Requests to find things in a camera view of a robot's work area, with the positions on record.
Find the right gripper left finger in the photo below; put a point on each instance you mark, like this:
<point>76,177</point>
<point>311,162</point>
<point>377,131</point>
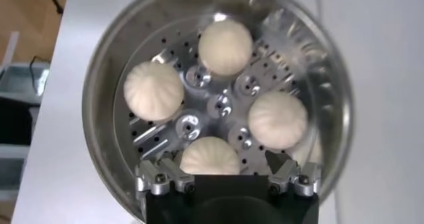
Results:
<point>159,179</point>

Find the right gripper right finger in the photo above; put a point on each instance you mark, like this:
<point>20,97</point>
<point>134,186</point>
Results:
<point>285,172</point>

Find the white steamed baozi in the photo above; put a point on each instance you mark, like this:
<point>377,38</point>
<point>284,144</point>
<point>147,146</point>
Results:
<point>225,46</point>
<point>277,119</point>
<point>210,157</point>
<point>153,91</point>

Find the perforated steel steamer basket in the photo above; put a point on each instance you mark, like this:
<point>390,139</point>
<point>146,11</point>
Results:
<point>106,79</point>

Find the grey robot body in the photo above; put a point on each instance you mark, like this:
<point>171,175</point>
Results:
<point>20,79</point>

